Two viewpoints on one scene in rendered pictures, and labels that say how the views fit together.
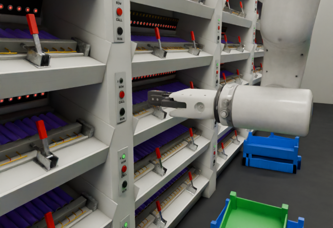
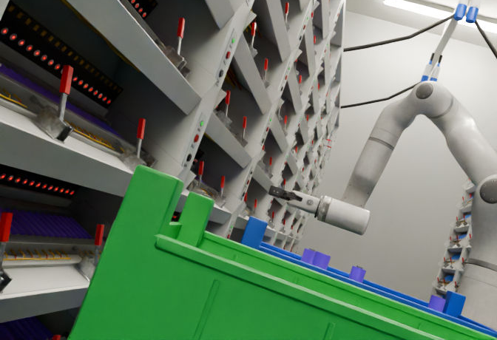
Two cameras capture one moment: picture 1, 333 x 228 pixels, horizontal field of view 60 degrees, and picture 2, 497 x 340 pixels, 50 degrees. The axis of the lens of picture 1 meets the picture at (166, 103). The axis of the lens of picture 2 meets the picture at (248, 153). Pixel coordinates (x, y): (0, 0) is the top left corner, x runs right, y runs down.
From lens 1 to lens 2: 1.24 m
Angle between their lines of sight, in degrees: 25
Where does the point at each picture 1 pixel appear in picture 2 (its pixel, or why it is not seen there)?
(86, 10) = (250, 120)
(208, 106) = (315, 203)
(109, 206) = not seen: hidden behind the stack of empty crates
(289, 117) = (358, 220)
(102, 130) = (231, 201)
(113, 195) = not seen: hidden behind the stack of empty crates
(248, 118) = (336, 216)
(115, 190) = not seen: hidden behind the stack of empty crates
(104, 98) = (241, 179)
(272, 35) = (360, 176)
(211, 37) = (278, 168)
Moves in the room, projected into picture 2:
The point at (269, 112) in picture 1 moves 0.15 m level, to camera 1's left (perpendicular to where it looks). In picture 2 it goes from (348, 215) to (308, 199)
